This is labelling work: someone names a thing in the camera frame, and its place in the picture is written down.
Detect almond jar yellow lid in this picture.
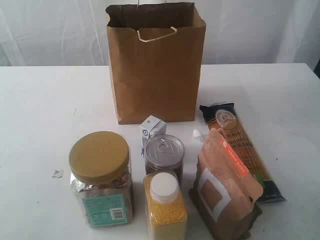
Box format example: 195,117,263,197
68,131,135,228

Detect clear can silver pull-lid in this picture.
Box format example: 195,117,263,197
143,134,185,179

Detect chipped spot paint flake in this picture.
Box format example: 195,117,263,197
52,169,64,179

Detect brown kraft pouch orange label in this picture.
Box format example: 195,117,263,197
189,128,264,240

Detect brown paper bag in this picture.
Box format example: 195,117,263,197
105,2,206,125

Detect white foam peanut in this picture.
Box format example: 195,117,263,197
192,129,203,141
199,135,209,142

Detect spaghetti pack black ends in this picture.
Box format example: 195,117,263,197
199,103,286,203

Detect small blue white milk carton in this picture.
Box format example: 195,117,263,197
139,115,167,158

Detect yellow grain bottle white cap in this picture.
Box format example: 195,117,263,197
143,172,188,240

